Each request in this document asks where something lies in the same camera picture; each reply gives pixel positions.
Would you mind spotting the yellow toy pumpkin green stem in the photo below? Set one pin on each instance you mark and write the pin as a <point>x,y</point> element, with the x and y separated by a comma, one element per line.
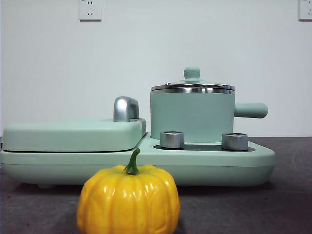
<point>129,200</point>

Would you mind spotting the glass pot lid green knob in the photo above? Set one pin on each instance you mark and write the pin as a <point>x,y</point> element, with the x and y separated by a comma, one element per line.
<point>191,74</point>

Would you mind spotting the silver control knob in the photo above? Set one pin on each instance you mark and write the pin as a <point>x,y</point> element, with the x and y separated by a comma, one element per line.
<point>171,140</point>
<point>234,142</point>

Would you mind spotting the white wall socket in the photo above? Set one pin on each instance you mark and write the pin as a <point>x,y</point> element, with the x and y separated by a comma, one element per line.
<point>306,9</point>
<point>89,11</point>

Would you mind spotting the green breakfast machine base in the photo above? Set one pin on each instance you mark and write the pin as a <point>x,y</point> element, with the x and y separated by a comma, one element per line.
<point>219,168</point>

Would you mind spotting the black control panel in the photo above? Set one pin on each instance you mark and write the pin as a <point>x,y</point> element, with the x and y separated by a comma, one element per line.
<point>202,147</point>

